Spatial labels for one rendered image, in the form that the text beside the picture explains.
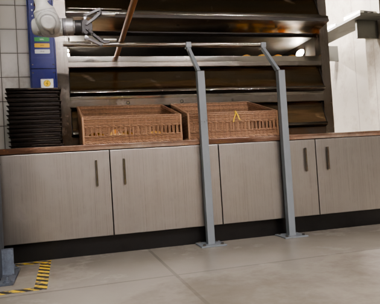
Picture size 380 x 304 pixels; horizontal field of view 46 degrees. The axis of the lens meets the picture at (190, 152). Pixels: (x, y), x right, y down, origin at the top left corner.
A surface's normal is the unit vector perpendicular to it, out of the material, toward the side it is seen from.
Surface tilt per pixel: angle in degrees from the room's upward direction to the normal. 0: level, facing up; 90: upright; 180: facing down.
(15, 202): 90
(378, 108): 90
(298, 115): 70
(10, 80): 90
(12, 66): 90
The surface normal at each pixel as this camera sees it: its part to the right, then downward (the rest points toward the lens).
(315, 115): 0.21, -0.38
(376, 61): -0.96, 0.05
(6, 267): 0.27, -0.04
